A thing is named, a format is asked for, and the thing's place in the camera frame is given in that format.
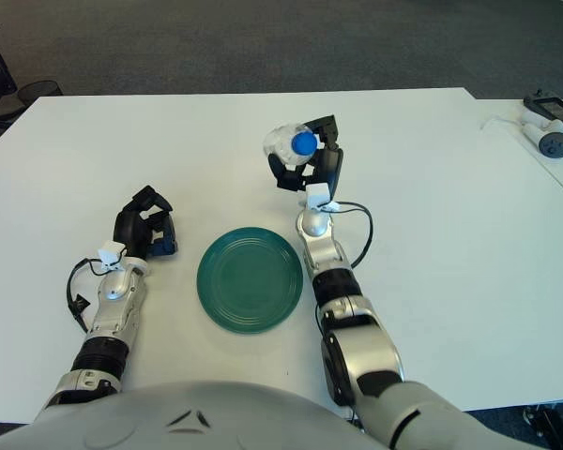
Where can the clear bottle with blue cap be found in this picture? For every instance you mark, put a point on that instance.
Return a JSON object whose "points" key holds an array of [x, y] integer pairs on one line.
{"points": [[302, 143]]}

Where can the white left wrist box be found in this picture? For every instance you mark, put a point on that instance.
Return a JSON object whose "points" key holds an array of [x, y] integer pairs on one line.
{"points": [[110, 250]]}

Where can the grey robot torso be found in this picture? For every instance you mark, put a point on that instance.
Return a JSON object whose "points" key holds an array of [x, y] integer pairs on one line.
{"points": [[169, 412]]}

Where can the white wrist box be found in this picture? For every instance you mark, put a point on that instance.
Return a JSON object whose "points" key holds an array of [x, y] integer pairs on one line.
{"points": [[318, 194], [110, 250]]}

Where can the black handheld screen device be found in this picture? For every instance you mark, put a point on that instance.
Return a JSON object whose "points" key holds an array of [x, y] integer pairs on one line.
{"points": [[556, 109]]}

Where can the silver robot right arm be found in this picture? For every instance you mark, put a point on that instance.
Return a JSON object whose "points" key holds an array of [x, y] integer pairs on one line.
{"points": [[356, 356]]}

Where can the black wheeled stand base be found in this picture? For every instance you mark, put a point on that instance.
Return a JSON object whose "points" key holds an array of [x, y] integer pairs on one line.
{"points": [[553, 426]]}

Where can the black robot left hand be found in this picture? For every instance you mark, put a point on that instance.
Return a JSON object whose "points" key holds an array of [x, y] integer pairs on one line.
{"points": [[131, 229]]}

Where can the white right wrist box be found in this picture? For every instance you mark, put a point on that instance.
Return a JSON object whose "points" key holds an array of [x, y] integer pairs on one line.
{"points": [[318, 194]]}

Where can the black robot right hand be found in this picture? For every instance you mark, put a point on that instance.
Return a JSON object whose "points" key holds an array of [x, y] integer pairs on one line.
{"points": [[330, 164]]}

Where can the green round plate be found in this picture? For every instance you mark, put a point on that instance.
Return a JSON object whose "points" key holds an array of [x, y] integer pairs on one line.
{"points": [[248, 281]]}

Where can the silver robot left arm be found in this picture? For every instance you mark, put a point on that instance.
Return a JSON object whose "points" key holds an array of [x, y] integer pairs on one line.
{"points": [[117, 286]]}

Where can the white and grey controller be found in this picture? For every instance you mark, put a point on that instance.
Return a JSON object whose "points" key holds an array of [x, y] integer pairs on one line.
{"points": [[556, 143]]}

